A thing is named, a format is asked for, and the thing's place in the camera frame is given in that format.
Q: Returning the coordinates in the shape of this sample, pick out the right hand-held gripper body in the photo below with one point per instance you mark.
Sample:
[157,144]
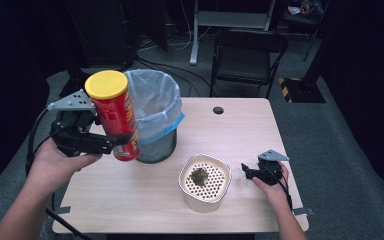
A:
[270,171]

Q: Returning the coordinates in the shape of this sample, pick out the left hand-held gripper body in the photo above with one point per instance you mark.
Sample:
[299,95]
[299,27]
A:
[75,133]

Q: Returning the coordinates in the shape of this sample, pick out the red chip can yellow lid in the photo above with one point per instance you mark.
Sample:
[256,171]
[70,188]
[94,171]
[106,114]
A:
[116,113]

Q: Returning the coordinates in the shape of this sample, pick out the black mesh trash bin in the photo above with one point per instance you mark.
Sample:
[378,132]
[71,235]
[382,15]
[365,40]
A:
[156,150]

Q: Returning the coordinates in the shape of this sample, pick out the clear plastic bin liner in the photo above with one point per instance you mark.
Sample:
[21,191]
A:
[156,100]

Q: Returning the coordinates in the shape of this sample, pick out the person's right hand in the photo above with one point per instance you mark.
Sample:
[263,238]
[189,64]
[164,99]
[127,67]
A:
[278,195]

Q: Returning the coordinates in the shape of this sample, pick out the person's left hand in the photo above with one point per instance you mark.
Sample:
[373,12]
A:
[55,166]

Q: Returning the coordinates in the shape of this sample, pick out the clump of dark tea leaves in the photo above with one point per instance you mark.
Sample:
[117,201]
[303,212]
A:
[200,176]

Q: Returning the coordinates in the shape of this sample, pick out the white container with perforated insert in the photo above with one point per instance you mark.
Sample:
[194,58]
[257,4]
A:
[205,196]

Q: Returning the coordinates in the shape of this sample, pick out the yellow black striped tape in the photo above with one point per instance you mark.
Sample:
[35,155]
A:
[286,89]

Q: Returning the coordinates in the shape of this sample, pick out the black slanted rod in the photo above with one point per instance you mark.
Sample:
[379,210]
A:
[67,225]

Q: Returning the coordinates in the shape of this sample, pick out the black cabinet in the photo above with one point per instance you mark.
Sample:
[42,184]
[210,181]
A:
[103,33]

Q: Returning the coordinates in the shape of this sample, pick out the black folding chair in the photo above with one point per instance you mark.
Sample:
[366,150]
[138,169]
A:
[246,60]

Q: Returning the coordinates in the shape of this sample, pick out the white metal desk frame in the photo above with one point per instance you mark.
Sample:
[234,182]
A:
[226,20]

